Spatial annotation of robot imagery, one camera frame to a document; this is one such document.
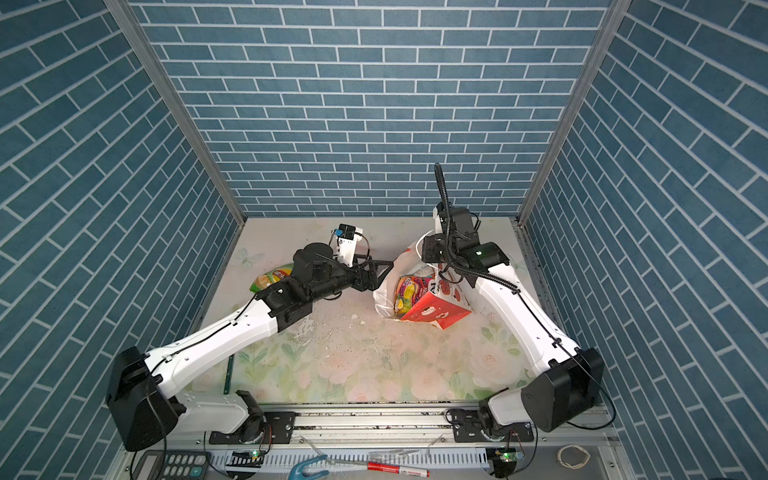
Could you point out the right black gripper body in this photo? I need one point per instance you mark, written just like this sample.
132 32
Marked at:
434 249

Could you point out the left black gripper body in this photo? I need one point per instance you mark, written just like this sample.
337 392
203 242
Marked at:
352 278

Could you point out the red white paper bag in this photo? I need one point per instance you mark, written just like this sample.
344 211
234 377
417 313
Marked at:
445 304

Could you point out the green chips bag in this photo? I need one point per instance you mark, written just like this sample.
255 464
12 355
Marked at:
270 277

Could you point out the fruit candy bag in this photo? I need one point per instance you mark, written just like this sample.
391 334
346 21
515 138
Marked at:
409 291

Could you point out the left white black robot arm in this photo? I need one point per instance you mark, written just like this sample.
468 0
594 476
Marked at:
145 394

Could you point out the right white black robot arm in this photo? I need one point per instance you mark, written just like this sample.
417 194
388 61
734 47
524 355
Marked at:
566 378

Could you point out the red marker pen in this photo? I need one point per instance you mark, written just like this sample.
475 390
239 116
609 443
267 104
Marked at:
398 470

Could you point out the black calculator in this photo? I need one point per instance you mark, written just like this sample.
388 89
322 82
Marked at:
175 464

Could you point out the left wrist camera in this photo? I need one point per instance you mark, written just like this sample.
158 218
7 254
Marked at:
347 237

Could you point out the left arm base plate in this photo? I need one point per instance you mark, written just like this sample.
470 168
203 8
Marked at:
273 427

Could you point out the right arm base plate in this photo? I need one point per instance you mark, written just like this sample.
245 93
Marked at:
476 425

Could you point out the white cable duct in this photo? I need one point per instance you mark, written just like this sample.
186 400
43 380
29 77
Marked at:
283 460

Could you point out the aluminium rail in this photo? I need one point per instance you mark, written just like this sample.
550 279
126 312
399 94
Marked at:
351 425

